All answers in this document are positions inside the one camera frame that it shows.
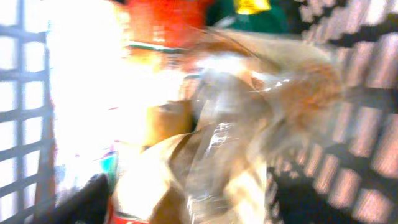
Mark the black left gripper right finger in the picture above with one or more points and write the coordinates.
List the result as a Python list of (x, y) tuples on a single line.
[(295, 201)]

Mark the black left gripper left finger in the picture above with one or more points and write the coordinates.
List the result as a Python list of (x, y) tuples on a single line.
[(88, 205)]

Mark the brown white cookie bag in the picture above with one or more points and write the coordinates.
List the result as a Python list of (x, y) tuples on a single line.
[(258, 94)]

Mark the orange cracker package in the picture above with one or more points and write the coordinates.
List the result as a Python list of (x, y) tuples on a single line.
[(153, 118)]

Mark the green red snack bag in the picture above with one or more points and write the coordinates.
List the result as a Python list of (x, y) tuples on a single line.
[(273, 21)]

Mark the white tissue multipack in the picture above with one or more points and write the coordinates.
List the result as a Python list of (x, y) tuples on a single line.
[(99, 86)]

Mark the grey plastic basket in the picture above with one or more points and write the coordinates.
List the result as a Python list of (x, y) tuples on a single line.
[(351, 161)]

